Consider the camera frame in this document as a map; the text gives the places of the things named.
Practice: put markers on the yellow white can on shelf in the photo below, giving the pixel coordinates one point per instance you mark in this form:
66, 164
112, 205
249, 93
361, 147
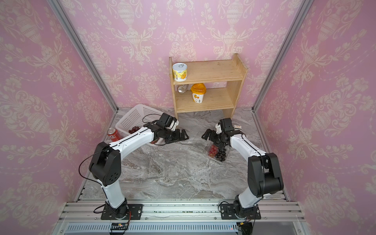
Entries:
179, 72

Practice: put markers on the red soda can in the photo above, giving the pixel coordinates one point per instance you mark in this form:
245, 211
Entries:
113, 134

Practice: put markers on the white plastic basket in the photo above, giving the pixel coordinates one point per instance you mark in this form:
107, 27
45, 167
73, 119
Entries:
138, 116

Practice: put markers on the light red grape bunch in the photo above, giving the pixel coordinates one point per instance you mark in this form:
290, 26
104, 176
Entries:
213, 150

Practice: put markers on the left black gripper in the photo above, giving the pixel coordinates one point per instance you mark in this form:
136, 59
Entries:
178, 137

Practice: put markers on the clear plastic container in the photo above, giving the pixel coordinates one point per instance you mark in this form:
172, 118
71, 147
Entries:
214, 159

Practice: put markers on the dark red grape bunch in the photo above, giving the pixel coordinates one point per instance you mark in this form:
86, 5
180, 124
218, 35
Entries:
133, 130

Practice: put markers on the aluminium rail frame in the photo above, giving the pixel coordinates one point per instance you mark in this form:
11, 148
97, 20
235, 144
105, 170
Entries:
182, 217

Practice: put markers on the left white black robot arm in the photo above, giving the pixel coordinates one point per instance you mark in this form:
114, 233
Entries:
105, 165

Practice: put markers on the orange lid white cup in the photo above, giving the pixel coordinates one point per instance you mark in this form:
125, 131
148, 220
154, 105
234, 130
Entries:
198, 91

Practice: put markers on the wooden two-tier shelf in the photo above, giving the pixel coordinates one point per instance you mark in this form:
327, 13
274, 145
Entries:
232, 71

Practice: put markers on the black grape bunch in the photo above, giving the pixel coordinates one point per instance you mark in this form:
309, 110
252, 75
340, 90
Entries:
222, 154

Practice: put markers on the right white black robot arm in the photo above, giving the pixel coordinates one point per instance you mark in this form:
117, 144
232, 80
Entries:
264, 176

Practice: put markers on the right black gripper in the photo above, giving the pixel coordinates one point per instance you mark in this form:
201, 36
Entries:
214, 133

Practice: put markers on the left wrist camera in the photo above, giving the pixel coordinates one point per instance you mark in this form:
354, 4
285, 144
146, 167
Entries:
168, 122

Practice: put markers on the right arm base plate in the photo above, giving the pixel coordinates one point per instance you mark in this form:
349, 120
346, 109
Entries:
231, 211

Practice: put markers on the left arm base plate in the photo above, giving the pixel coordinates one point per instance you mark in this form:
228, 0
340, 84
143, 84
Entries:
133, 212

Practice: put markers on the small glass jar on shelf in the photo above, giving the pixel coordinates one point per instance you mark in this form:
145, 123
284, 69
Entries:
182, 88

